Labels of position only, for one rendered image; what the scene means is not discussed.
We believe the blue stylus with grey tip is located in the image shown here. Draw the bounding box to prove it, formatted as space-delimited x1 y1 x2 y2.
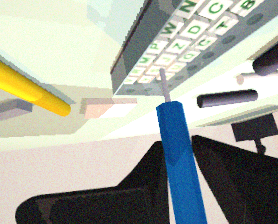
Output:
156 67 208 224

